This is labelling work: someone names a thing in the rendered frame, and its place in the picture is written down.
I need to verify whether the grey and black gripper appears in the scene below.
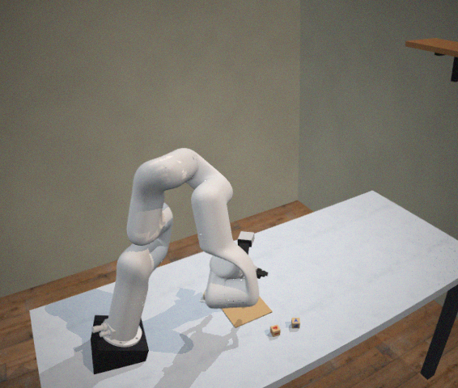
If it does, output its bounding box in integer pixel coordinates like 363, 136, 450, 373
255, 265, 268, 279

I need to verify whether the tan square mat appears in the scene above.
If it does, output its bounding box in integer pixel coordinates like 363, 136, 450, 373
222, 296, 273, 328

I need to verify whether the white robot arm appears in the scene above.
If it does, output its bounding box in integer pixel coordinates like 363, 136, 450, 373
91, 148, 259, 348

